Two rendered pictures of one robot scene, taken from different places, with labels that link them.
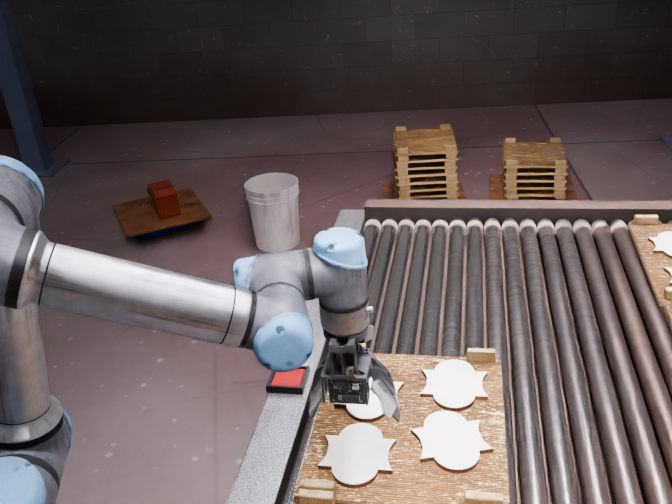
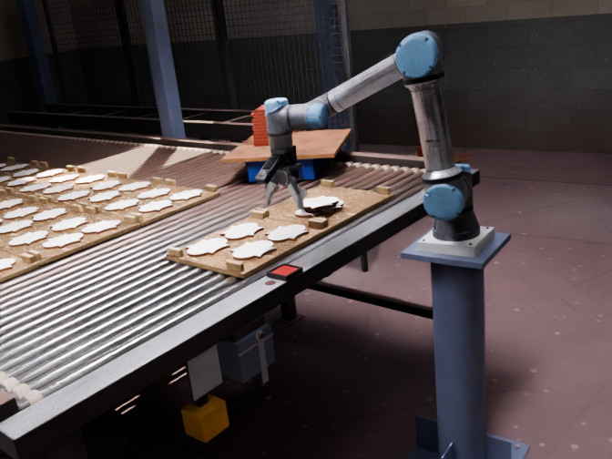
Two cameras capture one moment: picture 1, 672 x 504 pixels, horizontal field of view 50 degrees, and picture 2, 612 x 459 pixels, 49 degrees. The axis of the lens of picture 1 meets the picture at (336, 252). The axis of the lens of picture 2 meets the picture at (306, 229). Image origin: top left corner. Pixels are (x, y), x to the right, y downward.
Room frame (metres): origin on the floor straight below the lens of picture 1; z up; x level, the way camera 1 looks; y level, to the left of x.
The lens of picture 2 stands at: (2.73, 1.06, 1.68)
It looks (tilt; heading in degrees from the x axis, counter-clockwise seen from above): 19 degrees down; 209
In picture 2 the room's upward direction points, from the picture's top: 6 degrees counter-clockwise
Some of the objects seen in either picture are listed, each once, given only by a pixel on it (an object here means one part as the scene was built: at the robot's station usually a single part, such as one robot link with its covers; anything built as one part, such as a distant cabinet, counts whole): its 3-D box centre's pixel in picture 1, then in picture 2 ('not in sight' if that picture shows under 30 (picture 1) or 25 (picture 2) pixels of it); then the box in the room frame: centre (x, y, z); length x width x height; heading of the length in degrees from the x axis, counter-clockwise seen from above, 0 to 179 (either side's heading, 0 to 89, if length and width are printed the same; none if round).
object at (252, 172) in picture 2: not in sight; (288, 161); (0.16, -0.43, 0.97); 0.31 x 0.31 x 0.10; 15
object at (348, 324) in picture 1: (346, 313); (280, 141); (0.92, -0.01, 1.25); 0.08 x 0.08 x 0.05
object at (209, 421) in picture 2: not in sight; (200, 392); (1.57, 0.05, 0.74); 0.09 x 0.08 x 0.24; 168
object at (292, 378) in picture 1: (288, 379); (284, 272); (1.20, 0.12, 0.92); 0.06 x 0.06 x 0.01; 78
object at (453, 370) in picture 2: not in sight; (459, 360); (0.74, 0.50, 0.44); 0.38 x 0.38 x 0.87; 84
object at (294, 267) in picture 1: (274, 285); (309, 115); (0.90, 0.09, 1.32); 0.11 x 0.11 x 0.08; 7
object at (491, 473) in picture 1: (408, 423); (248, 243); (1.03, -0.11, 0.93); 0.41 x 0.35 x 0.02; 168
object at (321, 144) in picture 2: not in sight; (290, 145); (0.10, -0.45, 1.03); 0.50 x 0.50 x 0.02; 15
